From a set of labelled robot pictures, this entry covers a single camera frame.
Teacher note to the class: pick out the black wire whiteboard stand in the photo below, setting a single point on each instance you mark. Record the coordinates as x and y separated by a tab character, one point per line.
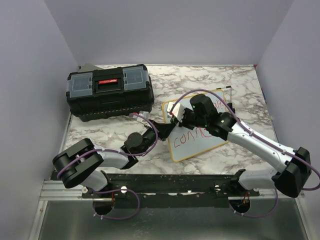
227	90

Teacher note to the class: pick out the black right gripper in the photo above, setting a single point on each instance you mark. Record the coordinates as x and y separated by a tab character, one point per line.
183	124

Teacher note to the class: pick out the yellow framed whiteboard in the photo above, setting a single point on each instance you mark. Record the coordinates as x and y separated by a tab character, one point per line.
184	143

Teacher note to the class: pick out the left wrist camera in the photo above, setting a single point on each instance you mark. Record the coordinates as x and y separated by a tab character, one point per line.
142	117

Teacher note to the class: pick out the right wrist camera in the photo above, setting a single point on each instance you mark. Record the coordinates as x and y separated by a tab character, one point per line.
175	113

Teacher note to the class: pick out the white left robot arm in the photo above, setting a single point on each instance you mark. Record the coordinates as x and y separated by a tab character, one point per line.
78	164

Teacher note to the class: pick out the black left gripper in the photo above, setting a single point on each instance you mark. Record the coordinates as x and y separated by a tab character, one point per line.
163	130

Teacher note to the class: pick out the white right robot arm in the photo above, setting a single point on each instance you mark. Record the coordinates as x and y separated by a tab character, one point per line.
291	167

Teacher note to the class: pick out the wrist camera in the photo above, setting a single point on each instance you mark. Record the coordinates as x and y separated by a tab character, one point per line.
142	117
175	113

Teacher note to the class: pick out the black plastic toolbox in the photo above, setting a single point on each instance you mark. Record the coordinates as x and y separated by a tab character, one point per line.
104	93

